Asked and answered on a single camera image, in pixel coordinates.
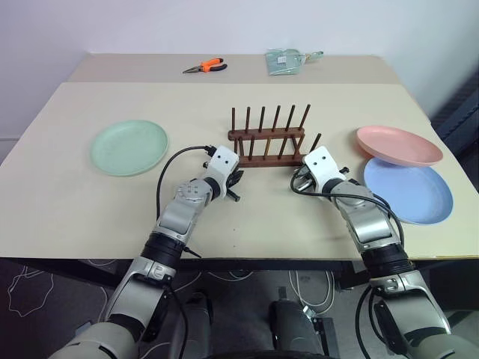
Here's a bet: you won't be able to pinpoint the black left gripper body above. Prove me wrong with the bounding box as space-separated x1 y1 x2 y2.
224 168 240 193

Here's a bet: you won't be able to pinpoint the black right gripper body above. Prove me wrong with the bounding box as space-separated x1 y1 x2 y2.
293 165 313 185

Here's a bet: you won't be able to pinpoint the wooden dish rack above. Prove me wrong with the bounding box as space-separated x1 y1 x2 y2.
228 103 324 168

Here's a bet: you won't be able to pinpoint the pink plate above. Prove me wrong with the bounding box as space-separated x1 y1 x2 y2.
355 125 445 168

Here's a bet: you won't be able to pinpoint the blue plate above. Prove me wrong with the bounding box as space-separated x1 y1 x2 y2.
363 156 455 226

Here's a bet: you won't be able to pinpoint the green plate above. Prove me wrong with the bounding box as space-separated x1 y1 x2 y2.
89 119 170 178

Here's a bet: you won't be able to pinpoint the green dustpan in packaging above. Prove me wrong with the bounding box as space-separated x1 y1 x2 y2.
264 48 325 78

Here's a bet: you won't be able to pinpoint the dark rounded robot leg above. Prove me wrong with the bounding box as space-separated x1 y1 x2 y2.
269 298 323 359

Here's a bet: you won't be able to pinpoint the black floor box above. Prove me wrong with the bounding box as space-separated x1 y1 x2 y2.
313 316 341 357

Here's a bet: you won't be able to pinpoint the dark blue chair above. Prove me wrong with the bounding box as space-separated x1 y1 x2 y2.
429 70 479 159

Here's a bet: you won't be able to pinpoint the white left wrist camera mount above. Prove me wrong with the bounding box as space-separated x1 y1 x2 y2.
203 145 240 200

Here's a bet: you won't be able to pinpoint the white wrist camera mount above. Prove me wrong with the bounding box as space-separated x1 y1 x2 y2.
203 145 240 200
302 146 346 192

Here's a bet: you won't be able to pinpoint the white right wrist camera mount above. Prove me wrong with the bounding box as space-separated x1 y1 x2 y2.
302 146 346 192

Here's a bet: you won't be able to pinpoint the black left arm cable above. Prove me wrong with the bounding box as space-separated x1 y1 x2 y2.
156 144 215 230

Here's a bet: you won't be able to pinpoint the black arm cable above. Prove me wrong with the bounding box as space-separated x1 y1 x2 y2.
290 166 407 248
156 144 215 230

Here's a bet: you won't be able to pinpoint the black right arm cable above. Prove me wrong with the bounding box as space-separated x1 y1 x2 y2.
290 166 407 248

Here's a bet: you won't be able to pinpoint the orange handled pliers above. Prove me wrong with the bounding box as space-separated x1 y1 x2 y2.
182 58 228 75

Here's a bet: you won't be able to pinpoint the white floor cable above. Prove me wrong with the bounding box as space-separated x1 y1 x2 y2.
287 269 336 316

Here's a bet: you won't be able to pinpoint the black table frame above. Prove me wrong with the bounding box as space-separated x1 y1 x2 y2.
0 257 375 289

